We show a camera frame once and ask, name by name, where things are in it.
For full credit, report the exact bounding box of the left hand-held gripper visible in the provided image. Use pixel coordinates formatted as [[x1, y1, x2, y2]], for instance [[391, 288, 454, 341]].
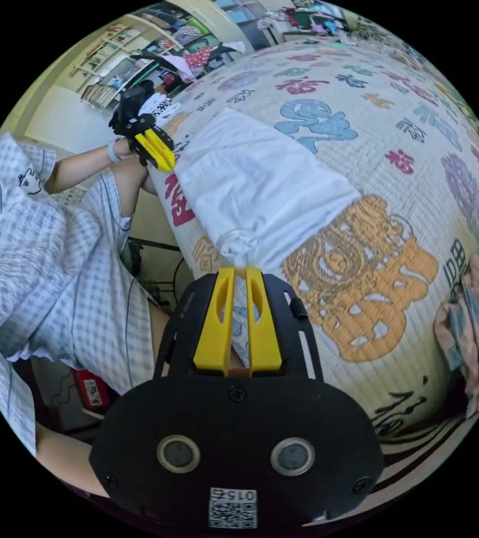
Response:
[[109, 110, 176, 168]]

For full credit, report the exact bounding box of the white t-shirt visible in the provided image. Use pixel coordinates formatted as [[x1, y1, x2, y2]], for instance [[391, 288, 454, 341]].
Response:
[[174, 107, 362, 367]]

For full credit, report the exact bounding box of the person's left forearm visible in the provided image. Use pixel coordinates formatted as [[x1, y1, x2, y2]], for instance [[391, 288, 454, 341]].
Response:
[[44, 138, 122, 195]]

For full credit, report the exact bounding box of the person's left hand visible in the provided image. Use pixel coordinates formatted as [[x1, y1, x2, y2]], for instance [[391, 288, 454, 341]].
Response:
[[117, 136, 141, 163]]

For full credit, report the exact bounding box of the white garment with black print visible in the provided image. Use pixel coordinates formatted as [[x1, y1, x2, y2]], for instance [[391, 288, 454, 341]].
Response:
[[141, 92, 182, 128]]

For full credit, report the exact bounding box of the white shelf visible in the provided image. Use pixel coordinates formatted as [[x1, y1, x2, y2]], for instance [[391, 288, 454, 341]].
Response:
[[71, 12, 231, 106]]

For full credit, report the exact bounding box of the chair heaped with clothes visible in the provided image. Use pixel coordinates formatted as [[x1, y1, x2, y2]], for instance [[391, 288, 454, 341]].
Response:
[[132, 41, 247, 85]]

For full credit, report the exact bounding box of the red box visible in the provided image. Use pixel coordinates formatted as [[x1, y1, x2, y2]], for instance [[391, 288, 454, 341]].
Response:
[[72, 368, 110, 409]]

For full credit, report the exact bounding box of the person's body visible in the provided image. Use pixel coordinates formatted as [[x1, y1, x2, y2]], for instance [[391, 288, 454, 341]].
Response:
[[0, 132, 173, 497]]

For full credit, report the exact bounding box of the cluttered nightstand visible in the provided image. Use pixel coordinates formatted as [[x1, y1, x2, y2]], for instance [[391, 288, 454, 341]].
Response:
[[258, 0, 357, 44]]

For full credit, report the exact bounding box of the wavy striped pillow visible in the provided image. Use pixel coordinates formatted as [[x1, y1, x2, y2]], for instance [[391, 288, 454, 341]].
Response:
[[373, 411, 477, 501]]

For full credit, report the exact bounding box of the pink and blue patterned garment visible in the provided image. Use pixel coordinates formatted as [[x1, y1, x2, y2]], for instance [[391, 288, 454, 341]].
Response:
[[432, 229, 479, 418]]

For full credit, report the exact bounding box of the bed with printed quilt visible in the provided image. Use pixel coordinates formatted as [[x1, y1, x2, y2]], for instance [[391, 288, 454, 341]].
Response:
[[151, 38, 479, 442]]

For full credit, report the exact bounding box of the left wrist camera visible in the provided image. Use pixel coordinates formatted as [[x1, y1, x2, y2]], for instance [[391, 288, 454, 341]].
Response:
[[119, 82, 156, 120]]

